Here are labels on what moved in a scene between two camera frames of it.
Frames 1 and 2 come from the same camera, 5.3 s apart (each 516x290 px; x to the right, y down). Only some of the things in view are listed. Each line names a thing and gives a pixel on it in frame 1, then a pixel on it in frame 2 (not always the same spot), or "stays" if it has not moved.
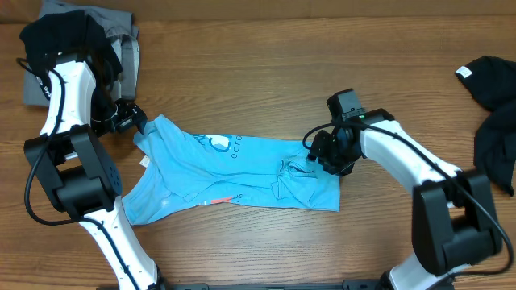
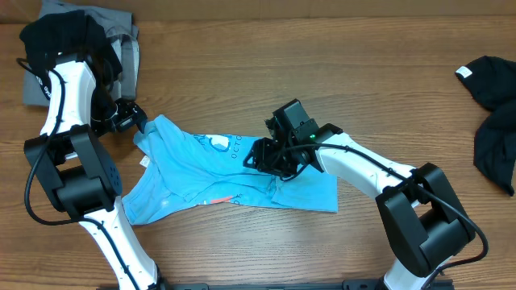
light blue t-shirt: [182, 167] stays
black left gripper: [131, 113] stays
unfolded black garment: [492, 80] stays
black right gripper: [318, 152] -> [262, 153]
